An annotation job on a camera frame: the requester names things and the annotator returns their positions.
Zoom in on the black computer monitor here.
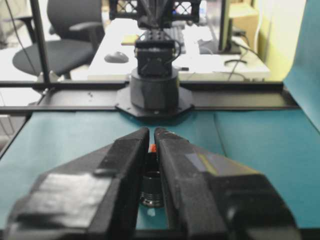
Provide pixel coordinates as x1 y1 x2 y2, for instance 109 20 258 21
217 0 243 55

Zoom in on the black cup holder red handle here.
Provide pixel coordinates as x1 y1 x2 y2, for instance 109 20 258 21
139 143 166 210

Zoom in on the black frame post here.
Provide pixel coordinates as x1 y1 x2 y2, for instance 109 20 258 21
29 0 51 85

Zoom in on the black desk cable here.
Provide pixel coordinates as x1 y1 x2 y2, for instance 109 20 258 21
224 37 266 82

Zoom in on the tan note pad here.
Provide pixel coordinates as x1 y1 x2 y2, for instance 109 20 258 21
121 34 140 46

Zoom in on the brown cardboard box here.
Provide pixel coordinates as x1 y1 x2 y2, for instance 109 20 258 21
228 4 260 39

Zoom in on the thin black hanging cable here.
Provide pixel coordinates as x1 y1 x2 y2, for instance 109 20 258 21
4 0 27 52

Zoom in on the blue-green table cloth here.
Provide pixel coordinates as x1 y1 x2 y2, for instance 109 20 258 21
0 109 320 232

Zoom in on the black office chair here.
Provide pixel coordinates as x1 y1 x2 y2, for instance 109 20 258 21
12 0 106 76

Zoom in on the grey computer mouse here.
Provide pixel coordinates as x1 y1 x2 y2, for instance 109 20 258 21
103 50 129 64

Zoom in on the white office desk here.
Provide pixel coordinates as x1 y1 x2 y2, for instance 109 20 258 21
88 18 273 81

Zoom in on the black table frame rail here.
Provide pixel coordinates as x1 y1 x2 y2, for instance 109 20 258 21
0 79 300 112

